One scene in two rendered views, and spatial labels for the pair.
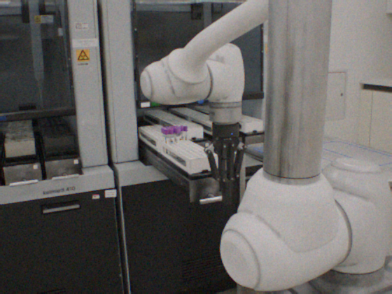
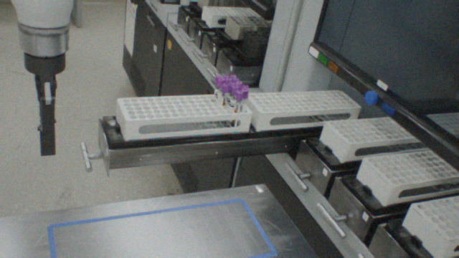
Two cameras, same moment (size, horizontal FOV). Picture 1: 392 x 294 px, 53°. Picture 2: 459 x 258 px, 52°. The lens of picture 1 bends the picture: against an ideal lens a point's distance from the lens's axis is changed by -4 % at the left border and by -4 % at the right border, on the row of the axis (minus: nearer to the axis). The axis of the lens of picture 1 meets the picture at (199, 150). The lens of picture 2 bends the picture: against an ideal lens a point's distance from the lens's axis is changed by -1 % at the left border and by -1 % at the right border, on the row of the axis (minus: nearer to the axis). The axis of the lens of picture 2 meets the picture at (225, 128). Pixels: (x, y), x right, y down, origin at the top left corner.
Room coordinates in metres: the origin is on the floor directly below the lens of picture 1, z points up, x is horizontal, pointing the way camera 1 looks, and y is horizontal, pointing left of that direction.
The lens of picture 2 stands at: (1.41, -0.91, 1.37)
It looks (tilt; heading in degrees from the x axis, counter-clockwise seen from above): 30 degrees down; 86
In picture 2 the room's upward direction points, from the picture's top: 11 degrees clockwise
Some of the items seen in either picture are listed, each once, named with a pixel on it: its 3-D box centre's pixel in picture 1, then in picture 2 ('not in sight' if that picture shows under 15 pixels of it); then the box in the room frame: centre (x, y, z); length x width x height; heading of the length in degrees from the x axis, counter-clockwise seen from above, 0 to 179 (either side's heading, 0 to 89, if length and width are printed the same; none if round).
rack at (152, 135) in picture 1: (159, 138); (301, 111); (1.68, 0.17, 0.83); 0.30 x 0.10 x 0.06; 23
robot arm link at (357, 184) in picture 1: (349, 211); not in sight; (0.78, -0.31, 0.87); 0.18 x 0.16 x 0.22; 122
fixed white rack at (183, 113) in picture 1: (186, 116); not in sight; (2.22, 0.07, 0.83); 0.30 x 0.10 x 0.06; 23
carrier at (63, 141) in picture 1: (59, 144); (252, 45); (1.56, 0.55, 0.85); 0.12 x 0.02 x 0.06; 113
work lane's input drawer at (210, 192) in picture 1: (174, 161); (234, 133); (1.51, 0.10, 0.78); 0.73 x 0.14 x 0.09; 23
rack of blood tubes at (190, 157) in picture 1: (186, 155); (184, 117); (1.39, 0.04, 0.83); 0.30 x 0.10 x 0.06; 23
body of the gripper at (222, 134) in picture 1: (225, 138); (45, 72); (1.11, -0.07, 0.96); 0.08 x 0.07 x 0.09; 113
